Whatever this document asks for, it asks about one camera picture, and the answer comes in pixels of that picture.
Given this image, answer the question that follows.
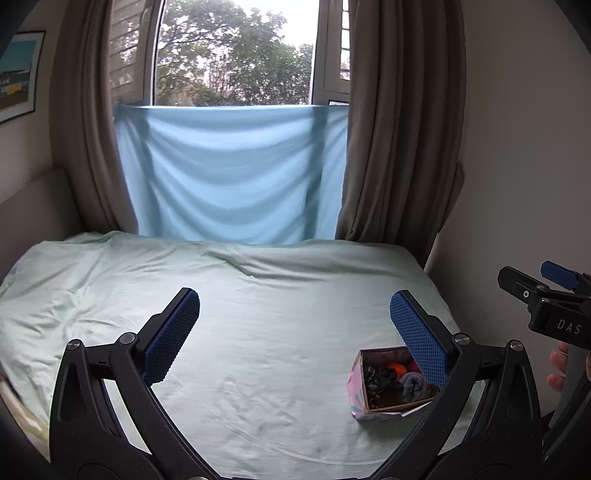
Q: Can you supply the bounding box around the beige headboard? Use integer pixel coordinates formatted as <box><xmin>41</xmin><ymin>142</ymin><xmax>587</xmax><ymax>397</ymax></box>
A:
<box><xmin>0</xmin><ymin>167</ymin><xmax>84</xmax><ymax>282</ymax></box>

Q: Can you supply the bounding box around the patterned cardboard box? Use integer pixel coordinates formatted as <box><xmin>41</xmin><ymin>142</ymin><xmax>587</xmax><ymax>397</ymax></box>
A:
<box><xmin>346</xmin><ymin>346</ymin><xmax>445</xmax><ymax>422</ymax></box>

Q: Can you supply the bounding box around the black sock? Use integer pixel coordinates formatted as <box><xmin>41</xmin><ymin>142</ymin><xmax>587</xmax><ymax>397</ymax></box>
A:
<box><xmin>363</xmin><ymin>366</ymin><xmax>402</xmax><ymax>407</ymax></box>

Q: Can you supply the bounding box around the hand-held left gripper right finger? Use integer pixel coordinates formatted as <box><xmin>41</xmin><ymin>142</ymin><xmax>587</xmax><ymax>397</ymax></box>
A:
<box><xmin>368</xmin><ymin>289</ymin><xmax>543</xmax><ymax>480</ymax></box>

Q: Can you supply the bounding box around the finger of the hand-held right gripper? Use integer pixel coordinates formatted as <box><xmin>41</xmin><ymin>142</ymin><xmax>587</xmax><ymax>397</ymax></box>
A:
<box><xmin>540</xmin><ymin>260</ymin><xmax>591</xmax><ymax>292</ymax></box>
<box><xmin>497</xmin><ymin>266</ymin><xmax>550</xmax><ymax>306</ymax></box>

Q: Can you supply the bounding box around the bed with pale green sheet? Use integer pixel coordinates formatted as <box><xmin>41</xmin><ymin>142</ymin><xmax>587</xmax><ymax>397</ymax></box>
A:
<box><xmin>0</xmin><ymin>230</ymin><xmax>486</xmax><ymax>479</ymax></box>

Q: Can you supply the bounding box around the framed wall picture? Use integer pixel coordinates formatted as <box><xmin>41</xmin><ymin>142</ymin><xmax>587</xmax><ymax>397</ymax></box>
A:
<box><xmin>0</xmin><ymin>30</ymin><xmax>47</xmax><ymax>124</ymax></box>

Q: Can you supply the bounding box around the person's right hand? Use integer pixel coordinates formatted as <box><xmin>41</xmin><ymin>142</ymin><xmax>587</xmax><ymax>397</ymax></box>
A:
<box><xmin>547</xmin><ymin>342</ymin><xmax>571</xmax><ymax>393</ymax></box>

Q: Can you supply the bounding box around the patterned blanket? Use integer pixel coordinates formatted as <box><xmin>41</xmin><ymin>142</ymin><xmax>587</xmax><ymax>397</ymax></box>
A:
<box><xmin>0</xmin><ymin>373</ymin><xmax>52</xmax><ymax>445</ymax></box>

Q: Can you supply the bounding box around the light blue hanging cloth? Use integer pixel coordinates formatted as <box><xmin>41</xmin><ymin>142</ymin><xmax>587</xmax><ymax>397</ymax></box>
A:
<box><xmin>113</xmin><ymin>103</ymin><xmax>350</xmax><ymax>246</ymax></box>

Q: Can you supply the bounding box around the brown curtain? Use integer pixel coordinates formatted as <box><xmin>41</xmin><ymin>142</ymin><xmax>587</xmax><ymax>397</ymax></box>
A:
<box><xmin>334</xmin><ymin>0</ymin><xmax>465</xmax><ymax>269</ymax></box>
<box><xmin>48</xmin><ymin>0</ymin><xmax>165</xmax><ymax>234</ymax></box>

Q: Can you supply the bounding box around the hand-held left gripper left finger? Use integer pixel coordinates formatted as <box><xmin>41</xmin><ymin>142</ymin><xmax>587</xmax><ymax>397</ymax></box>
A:
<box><xmin>48</xmin><ymin>287</ymin><xmax>219</xmax><ymax>480</ymax></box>

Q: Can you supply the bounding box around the grey sock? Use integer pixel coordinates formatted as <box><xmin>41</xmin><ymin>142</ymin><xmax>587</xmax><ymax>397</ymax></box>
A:
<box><xmin>399</xmin><ymin>372</ymin><xmax>435</xmax><ymax>403</ymax></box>

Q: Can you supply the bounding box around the window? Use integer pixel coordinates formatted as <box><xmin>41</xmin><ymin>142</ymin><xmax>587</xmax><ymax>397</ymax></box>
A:
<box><xmin>108</xmin><ymin>0</ymin><xmax>352</xmax><ymax>108</ymax></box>

